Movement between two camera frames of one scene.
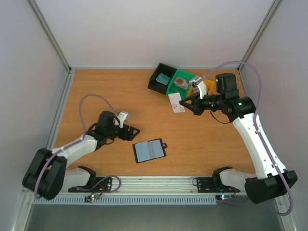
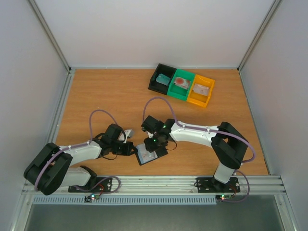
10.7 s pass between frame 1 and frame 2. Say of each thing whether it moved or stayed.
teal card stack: stayed
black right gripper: moved
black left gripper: moved
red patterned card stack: stayed
